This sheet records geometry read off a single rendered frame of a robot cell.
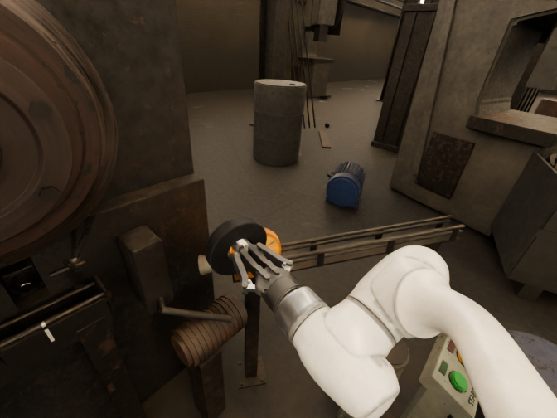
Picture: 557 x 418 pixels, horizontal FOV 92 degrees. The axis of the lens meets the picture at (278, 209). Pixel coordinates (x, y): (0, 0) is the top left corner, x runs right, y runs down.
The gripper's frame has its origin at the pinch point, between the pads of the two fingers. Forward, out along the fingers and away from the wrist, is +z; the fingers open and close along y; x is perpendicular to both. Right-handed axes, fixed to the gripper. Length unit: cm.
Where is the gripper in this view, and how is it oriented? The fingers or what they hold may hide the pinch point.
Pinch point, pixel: (237, 240)
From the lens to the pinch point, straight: 65.2
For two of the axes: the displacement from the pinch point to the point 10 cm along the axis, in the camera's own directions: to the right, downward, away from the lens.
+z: -6.0, -5.0, 6.3
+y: 8.0, -2.7, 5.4
